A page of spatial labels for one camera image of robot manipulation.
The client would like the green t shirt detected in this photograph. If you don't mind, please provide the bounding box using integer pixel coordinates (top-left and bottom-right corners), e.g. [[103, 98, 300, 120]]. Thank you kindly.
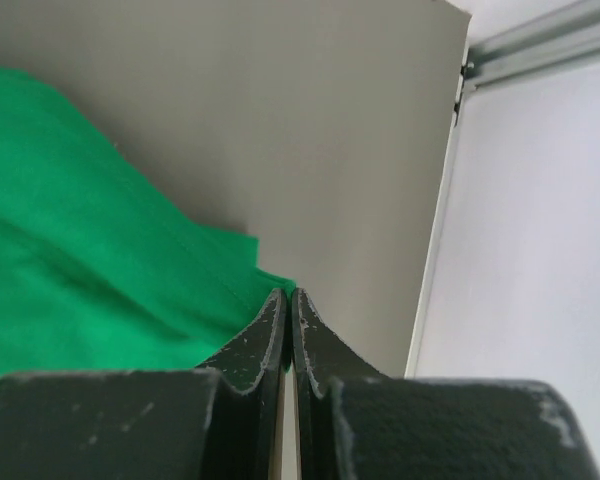
[[0, 68, 294, 377]]

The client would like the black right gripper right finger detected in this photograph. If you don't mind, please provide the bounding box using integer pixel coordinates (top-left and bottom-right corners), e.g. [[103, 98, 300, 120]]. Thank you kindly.
[[290, 288, 384, 479]]

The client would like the aluminium frame rail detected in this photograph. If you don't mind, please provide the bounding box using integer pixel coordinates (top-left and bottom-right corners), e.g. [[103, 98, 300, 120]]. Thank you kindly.
[[463, 1, 600, 92]]

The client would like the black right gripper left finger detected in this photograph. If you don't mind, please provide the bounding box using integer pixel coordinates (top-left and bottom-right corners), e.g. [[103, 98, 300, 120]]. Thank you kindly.
[[199, 289, 287, 479]]

